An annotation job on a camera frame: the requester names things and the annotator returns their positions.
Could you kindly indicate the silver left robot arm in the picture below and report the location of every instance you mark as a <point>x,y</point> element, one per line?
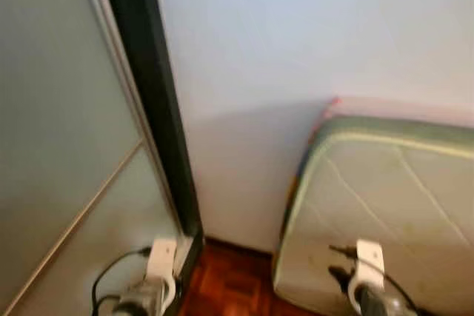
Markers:
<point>137,303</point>

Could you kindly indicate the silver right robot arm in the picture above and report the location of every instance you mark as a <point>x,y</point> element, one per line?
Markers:
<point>381,305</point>

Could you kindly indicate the quilted cream mattress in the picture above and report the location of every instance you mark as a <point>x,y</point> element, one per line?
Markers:
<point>385,197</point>

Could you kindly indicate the frosted glass sliding wardrobe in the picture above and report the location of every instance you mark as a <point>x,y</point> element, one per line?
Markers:
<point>59,109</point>

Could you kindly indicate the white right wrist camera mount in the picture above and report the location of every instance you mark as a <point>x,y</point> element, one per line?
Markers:
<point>369,257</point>

